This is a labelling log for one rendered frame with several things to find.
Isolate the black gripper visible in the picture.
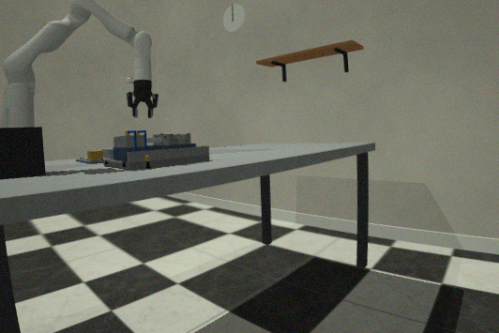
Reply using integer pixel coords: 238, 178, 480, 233
127, 80, 159, 118

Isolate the yellow block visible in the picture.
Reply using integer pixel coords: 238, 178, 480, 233
87, 150, 103, 161

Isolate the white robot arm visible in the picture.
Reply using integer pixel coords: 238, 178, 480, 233
1, 0, 152, 128

